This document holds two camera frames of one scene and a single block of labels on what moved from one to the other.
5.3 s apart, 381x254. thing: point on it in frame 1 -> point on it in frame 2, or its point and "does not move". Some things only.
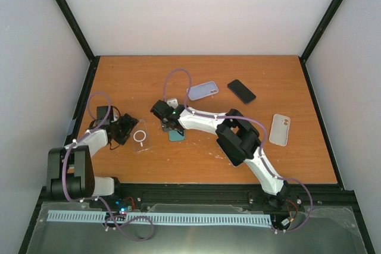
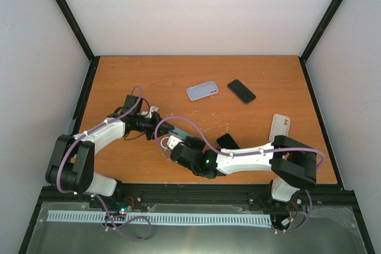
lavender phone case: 202,90 does not move
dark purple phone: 241,91 does not move
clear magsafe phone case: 140,137 -> 163,144
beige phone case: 280,129 does not move
